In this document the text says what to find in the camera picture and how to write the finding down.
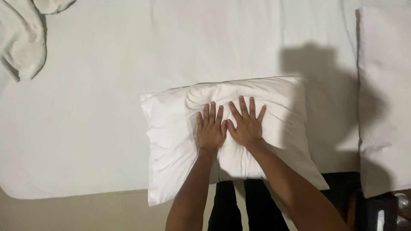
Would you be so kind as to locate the person's black trousers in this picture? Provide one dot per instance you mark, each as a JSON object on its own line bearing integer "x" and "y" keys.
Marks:
{"x": 247, "y": 208}

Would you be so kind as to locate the dark wooden bedside table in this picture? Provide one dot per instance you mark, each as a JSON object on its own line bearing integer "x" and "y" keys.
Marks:
{"x": 362, "y": 205}

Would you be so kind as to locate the person's left hand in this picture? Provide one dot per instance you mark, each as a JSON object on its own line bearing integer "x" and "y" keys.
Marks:
{"x": 210, "y": 133}

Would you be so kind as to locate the clear plastic bottle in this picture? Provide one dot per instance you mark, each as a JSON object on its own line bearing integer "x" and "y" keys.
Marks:
{"x": 402, "y": 208}

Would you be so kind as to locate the person's right hand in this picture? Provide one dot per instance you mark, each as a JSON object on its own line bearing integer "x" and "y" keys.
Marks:
{"x": 249, "y": 128}

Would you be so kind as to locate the white bed with sheet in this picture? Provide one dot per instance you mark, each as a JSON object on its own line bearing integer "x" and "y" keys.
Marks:
{"x": 128, "y": 96}

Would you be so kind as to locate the large white pillow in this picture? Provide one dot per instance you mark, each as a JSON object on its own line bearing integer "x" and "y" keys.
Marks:
{"x": 383, "y": 96}

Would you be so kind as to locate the crumpled white towel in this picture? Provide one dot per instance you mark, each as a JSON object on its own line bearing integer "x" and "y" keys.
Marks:
{"x": 21, "y": 35}

